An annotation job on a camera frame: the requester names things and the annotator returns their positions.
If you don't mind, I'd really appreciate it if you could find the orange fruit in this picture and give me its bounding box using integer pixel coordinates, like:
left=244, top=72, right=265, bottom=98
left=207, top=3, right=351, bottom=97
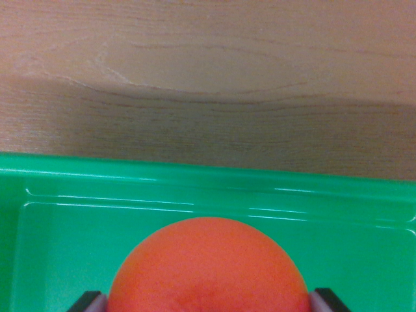
left=106, top=216, right=313, bottom=312

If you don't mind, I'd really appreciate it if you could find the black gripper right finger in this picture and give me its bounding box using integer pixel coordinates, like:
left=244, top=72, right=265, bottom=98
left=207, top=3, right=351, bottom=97
left=308, top=287, right=352, bottom=312

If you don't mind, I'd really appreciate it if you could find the green plastic bin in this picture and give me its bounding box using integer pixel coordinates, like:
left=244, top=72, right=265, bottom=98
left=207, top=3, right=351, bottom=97
left=0, top=151, right=416, bottom=312

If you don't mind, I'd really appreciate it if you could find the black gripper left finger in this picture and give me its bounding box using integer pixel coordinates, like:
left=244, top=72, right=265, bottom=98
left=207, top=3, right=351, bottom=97
left=67, top=291, right=108, bottom=312

